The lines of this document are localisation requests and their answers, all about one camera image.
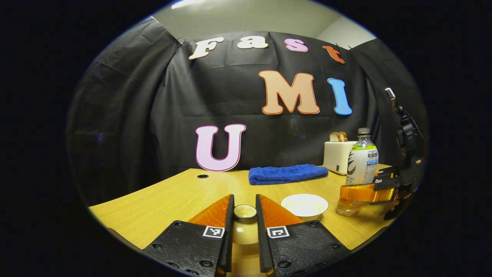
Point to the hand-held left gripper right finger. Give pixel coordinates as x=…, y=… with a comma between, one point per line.
x=261, y=238

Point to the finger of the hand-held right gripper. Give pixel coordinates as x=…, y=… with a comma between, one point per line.
x=389, y=171
x=369, y=193

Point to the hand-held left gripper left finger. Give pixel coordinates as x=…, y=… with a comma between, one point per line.
x=230, y=238

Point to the cream teacup lid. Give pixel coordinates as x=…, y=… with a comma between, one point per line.
x=245, y=231

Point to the clear labelled water bottle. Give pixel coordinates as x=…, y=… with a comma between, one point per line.
x=363, y=157

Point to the cream toaster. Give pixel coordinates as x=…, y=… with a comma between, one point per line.
x=336, y=157

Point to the toast bread slice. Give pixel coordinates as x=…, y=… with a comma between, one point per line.
x=334, y=137
x=343, y=136

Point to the blue folded towel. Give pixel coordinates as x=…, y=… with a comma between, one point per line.
x=286, y=174

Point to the black backdrop cloth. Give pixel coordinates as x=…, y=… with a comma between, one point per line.
x=134, y=115

